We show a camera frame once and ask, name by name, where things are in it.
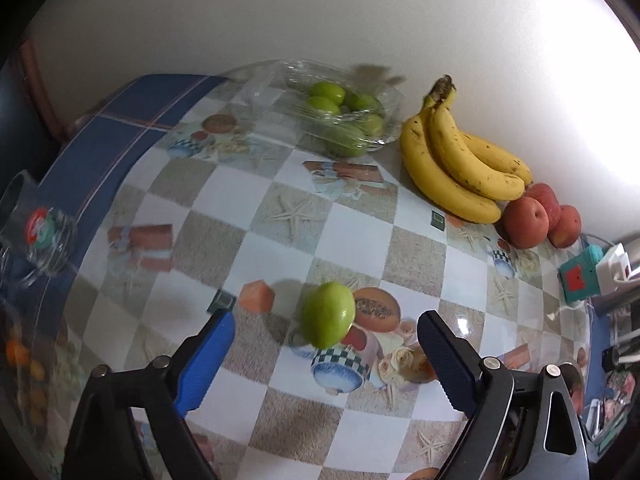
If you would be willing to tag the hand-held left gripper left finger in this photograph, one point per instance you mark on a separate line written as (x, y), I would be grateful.
(207, 360)

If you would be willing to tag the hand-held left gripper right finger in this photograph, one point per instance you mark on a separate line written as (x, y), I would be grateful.
(445, 365)

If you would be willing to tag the green jujube fruit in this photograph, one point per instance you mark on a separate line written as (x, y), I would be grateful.
(327, 315)

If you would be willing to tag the printed checkered tablecloth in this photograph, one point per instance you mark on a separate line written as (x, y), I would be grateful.
(225, 200)

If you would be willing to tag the teal plastic box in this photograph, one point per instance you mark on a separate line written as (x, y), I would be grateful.
(580, 275)

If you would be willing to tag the red apple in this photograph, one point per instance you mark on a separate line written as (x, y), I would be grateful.
(525, 222)
(547, 197)
(567, 227)

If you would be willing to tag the colourful printed packet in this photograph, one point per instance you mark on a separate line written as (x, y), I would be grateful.
(615, 402)

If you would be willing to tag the yellow banana bunch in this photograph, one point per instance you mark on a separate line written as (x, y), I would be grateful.
(450, 160)

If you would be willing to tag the clear glass cup red label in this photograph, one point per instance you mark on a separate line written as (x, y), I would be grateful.
(40, 230)

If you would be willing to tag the pile of small green jujubes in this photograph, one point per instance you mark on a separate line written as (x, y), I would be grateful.
(327, 92)

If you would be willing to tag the bag of green fruit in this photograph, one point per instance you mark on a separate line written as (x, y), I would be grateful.
(300, 75)

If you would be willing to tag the brown wooden frame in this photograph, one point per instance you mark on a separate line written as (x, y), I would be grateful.
(40, 90)

